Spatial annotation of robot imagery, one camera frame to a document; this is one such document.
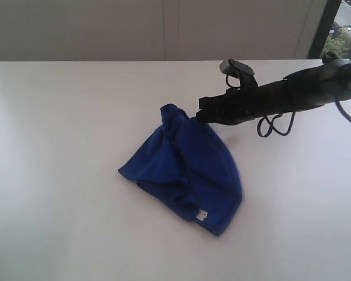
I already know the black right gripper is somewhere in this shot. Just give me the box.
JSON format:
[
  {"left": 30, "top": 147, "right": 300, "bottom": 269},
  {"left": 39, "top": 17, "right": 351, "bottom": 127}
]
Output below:
[{"left": 195, "top": 76, "right": 290, "bottom": 126}]

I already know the blue microfiber towel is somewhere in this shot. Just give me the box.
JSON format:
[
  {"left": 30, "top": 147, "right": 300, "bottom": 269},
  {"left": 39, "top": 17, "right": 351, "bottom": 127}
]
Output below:
[{"left": 118, "top": 104, "right": 243, "bottom": 236}]

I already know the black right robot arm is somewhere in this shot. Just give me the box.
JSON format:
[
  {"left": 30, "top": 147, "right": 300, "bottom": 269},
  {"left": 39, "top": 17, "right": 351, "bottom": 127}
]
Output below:
[{"left": 196, "top": 53, "right": 351, "bottom": 126}]

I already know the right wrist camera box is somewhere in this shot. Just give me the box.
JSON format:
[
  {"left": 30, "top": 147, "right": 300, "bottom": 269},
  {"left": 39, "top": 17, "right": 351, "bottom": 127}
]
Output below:
[{"left": 219, "top": 58, "right": 254, "bottom": 78}]

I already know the black window frame post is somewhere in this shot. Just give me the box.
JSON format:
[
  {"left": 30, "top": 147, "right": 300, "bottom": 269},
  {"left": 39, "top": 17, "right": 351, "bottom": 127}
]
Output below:
[{"left": 307, "top": 0, "right": 341, "bottom": 59}]

